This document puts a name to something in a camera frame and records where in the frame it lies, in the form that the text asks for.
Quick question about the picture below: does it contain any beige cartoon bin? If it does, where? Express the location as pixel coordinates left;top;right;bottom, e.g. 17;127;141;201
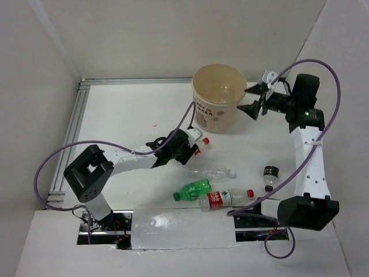
191;63;247;133

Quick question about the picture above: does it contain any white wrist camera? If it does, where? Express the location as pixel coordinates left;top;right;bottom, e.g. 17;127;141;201
261;69;279;89
185;128;203;144

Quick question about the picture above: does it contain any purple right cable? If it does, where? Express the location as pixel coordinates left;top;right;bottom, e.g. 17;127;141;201
227;58;341;259

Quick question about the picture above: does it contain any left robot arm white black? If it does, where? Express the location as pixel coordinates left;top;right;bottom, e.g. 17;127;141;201
63;128;202;230

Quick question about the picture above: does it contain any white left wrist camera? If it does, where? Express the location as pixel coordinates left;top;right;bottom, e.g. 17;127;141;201
185;128;203;144

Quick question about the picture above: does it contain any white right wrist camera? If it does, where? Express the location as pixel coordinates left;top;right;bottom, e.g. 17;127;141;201
261;69;279;89

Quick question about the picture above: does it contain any small bottle black label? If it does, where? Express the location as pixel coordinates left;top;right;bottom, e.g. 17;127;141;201
263;163;280;192

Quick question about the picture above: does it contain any green plastic bottle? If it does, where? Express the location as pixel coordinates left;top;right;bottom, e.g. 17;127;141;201
173;179;212;201

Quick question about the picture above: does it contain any aluminium frame rail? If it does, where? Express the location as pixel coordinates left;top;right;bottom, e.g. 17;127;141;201
46;76;286;203

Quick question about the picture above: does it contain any silver tape sheet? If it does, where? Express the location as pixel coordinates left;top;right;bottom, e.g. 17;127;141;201
131;208;238;250

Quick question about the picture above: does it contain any clear bottle unlabelled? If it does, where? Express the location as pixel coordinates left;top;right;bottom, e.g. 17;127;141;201
186;164;236;182
211;85;236;104

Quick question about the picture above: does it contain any clear bottle large red label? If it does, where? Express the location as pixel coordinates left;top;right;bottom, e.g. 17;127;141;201
198;189;255;211

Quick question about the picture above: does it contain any small clear bottle red label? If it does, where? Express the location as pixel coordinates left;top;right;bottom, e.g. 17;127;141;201
194;137;210;155

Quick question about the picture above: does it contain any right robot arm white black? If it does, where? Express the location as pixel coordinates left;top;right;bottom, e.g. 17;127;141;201
238;70;340;231

